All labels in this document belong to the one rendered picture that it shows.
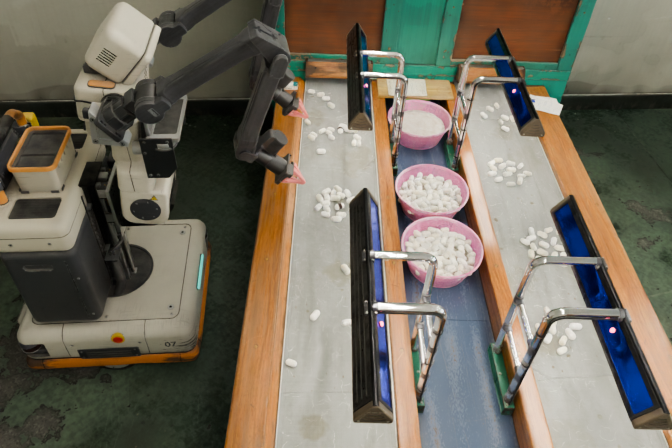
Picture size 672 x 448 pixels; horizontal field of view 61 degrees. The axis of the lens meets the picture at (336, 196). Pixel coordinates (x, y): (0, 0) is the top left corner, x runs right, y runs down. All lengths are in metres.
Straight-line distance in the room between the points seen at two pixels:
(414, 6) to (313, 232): 1.10
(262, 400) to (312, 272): 0.46
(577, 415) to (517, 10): 1.63
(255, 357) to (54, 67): 2.60
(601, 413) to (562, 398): 0.10
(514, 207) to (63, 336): 1.73
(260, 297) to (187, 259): 0.83
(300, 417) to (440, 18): 1.72
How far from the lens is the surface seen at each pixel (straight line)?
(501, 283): 1.84
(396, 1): 2.49
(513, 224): 2.07
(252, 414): 1.53
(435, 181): 2.16
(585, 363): 1.79
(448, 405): 1.67
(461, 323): 1.83
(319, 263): 1.82
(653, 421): 1.34
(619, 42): 4.07
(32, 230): 2.03
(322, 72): 2.57
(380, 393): 1.17
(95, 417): 2.50
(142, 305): 2.38
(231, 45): 1.53
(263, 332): 1.64
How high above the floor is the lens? 2.13
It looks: 43 degrees down
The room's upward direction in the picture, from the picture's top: 3 degrees clockwise
